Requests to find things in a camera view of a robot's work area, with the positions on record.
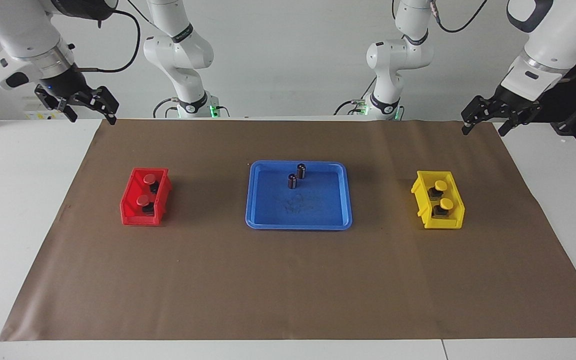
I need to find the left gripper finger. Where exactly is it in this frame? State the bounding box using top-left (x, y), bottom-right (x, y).
top-left (460, 95), bottom-right (495, 136)
top-left (498, 102), bottom-right (541, 137)

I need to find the black base cable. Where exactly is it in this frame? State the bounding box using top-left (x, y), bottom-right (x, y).
top-left (152, 98), bottom-right (179, 119)
top-left (333, 75), bottom-right (378, 116)

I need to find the yellow plastic bin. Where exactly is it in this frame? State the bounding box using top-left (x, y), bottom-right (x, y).
top-left (410, 170), bottom-right (466, 230)

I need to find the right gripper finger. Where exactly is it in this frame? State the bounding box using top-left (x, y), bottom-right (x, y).
top-left (84, 86), bottom-right (120, 126)
top-left (43, 97), bottom-right (79, 123)

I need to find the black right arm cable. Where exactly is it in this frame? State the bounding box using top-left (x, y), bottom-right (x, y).
top-left (75, 9), bottom-right (142, 74)

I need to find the black right base cable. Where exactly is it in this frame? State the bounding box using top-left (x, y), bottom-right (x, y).
top-left (152, 98), bottom-right (179, 119)

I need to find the brown paper mat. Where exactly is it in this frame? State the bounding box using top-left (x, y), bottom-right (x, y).
top-left (0, 118), bottom-right (576, 342)

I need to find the blue plastic tray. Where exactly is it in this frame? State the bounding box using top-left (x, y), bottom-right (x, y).
top-left (245, 160), bottom-right (353, 231)

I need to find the red plastic bin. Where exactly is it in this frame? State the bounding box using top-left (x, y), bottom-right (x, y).
top-left (119, 167), bottom-right (173, 227)

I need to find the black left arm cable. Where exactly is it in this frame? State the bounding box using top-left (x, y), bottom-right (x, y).
top-left (430, 0), bottom-right (490, 34)

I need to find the white wall socket box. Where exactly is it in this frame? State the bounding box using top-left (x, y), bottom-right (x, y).
top-left (22, 97), bottom-right (65, 120)

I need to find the black left base cable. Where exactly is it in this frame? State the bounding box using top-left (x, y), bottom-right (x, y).
top-left (333, 75), bottom-right (378, 116)

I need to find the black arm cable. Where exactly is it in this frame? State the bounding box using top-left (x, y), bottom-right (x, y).
top-left (430, 0), bottom-right (490, 34)
top-left (75, 9), bottom-right (142, 74)

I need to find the yellow push button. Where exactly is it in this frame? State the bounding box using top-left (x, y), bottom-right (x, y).
top-left (428, 180), bottom-right (449, 201)
top-left (432, 198), bottom-right (455, 219)

